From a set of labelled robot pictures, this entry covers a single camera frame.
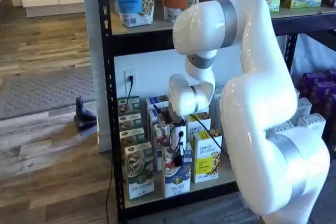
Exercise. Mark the white patterned-top box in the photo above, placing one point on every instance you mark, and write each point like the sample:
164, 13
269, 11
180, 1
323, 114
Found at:
217, 98
304, 108
312, 122
284, 127

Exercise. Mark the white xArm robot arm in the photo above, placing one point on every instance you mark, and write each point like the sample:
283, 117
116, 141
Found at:
262, 103

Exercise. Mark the black metal shelf rack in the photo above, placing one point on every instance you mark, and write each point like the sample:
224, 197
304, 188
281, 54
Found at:
144, 40

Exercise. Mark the dark blue seal figurine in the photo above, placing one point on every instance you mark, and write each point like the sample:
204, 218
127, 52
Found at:
81, 119

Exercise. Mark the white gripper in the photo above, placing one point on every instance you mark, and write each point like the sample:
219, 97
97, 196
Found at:
176, 130

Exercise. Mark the blue and white oatmeal box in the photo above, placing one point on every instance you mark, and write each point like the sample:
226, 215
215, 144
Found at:
177, 179
157, 134

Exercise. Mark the green and white oatmeal box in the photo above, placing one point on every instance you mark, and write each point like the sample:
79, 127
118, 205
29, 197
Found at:
131, 136
130, 121
134, 103
139, 171

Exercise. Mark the grey floor mat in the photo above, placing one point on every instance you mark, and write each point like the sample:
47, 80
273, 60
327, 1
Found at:
39, 90

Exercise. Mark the yellow and white granola box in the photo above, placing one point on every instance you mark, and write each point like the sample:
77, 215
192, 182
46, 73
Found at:
207, 161
194, 129

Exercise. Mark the white wall outlet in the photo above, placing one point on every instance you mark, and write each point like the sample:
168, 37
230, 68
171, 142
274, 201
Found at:
127, 87

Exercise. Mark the blue-top white granola box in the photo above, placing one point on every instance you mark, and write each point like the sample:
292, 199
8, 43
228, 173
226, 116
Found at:
155, 116
155, 101

